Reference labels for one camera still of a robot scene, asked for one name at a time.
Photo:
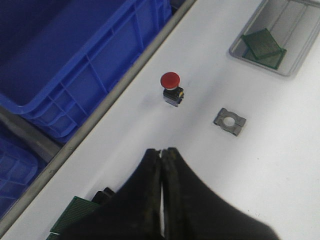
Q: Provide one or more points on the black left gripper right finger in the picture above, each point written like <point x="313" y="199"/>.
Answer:
<point x="192" y="211"/>

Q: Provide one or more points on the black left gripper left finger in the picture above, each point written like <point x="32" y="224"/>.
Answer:
<point x="132" y="213"/>

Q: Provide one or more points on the silver metal tray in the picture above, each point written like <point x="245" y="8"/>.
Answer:
<point x="294" y="24"/>

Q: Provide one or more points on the grey metal clamp block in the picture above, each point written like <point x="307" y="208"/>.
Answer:
<point x="229" y="121"/>

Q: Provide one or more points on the red emergency stop button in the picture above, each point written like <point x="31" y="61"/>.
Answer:
<point x="172" y="92"/>

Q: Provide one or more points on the blue crate far left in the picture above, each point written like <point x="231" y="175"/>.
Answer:
<point x="18" y="166"/>

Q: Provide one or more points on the blue plastic crate centre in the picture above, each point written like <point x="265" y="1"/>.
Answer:
<point x="60" y="58"/>

